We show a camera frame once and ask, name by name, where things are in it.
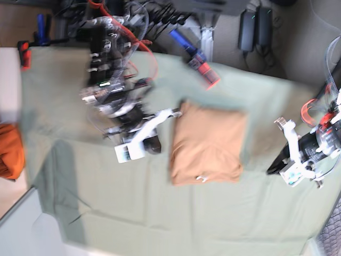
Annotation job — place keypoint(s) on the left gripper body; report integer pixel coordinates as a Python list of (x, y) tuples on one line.
[(321, 142)]

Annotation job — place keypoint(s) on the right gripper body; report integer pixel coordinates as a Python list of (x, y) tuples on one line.
[(130, 119)]

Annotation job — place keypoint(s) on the tan orange T-shirt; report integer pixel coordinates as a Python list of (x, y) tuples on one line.
[(206, 146)]

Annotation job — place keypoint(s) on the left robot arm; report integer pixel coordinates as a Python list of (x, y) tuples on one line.
[(326, 102)]

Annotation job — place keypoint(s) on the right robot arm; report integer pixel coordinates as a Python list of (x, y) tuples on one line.
[(114, 37)]

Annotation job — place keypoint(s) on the light green table cloth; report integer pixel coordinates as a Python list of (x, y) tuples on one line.
[(132, 208)]

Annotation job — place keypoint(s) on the blue orange centre clamp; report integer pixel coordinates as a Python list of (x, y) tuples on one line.
[(197, 59)]

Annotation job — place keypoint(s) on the blue orange clamp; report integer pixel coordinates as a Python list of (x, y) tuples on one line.
[(41, 38), (197, 59)]

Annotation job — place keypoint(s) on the black power strip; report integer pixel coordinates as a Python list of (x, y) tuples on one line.
[(166, 18)]

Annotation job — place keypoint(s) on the black power brick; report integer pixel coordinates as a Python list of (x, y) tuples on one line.
[(264, 26), (246, 31)]

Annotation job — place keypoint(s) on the blue orange left clamp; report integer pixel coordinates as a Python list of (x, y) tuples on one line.
[(41, 38)]

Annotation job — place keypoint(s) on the dark orange folded garment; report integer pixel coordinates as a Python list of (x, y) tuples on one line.
[(12, 152)]

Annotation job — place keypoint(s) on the white grey bin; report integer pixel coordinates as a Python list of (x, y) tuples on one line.
[(27, 230)]

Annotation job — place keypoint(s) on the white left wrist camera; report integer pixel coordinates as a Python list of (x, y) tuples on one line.
[(293, 173)]

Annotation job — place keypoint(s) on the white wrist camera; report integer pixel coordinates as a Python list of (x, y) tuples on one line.
[(293, 173), (129, 151)]

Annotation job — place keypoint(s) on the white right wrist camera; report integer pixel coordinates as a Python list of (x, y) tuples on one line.
[(129, 151)]

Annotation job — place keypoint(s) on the aluminium frame post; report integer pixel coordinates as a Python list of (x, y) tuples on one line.
[(207, 41)]

